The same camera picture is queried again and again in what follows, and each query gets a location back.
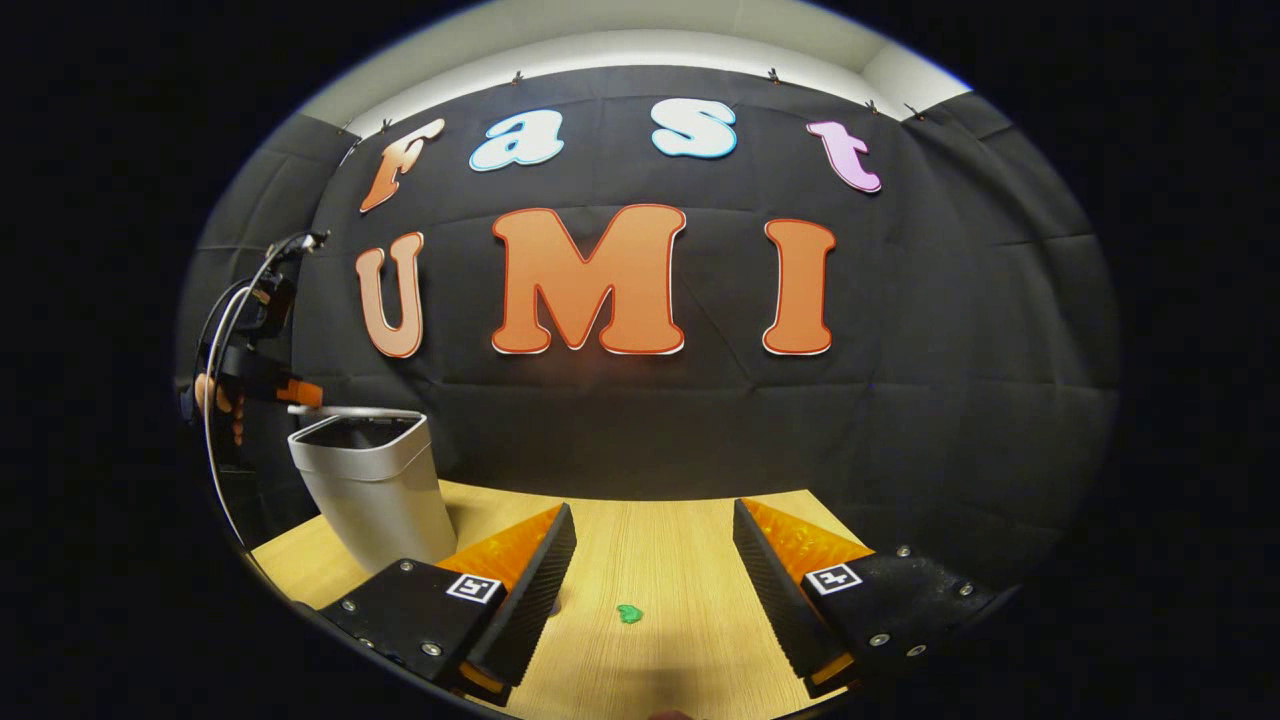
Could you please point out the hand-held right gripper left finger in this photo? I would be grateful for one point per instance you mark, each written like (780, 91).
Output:
(530, 590)

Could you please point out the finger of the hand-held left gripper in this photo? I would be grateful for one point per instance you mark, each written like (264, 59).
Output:
(300, 392)

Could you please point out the green paper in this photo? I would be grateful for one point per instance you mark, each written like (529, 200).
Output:
(630, 614)

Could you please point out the white desktop garbage bin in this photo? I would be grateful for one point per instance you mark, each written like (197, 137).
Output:
(380, 500)

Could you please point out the wooden desktop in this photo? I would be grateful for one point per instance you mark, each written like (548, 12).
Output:
(660, 550)

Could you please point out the black backdrop cloth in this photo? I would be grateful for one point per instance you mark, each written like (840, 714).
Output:
(950, 350)

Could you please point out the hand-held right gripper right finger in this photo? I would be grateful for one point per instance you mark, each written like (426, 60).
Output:
(780, 600)

